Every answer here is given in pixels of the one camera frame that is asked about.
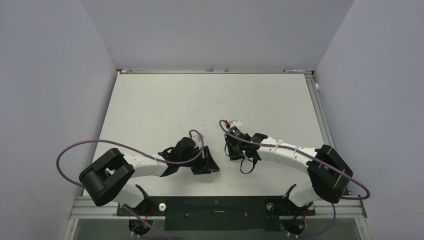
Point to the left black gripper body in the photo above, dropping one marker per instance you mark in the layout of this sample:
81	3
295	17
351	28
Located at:
200	164

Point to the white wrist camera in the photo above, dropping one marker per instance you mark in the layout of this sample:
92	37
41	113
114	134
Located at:
197	137
234	123

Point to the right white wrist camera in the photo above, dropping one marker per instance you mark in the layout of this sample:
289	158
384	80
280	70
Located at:
234	123

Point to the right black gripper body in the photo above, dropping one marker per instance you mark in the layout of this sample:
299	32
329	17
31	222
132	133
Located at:
235	151

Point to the aluminium frame rail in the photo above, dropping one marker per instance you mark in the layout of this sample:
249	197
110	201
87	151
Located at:
149	112

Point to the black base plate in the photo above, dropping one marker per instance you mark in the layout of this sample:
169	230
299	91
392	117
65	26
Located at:
223	213

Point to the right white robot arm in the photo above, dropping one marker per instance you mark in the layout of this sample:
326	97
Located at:
324	166

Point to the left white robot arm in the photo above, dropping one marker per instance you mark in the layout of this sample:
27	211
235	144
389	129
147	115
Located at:
107	179

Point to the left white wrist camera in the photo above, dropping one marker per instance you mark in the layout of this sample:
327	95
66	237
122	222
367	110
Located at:
197	137

